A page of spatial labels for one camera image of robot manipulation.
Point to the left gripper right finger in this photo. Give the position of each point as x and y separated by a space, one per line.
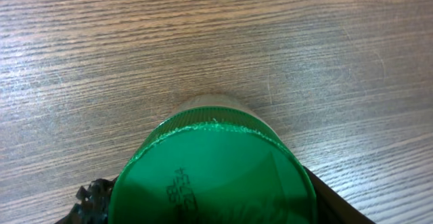
332 208

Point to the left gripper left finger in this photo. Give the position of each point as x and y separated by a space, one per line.
93 204

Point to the green lid jar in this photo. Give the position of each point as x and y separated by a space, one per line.
213 161

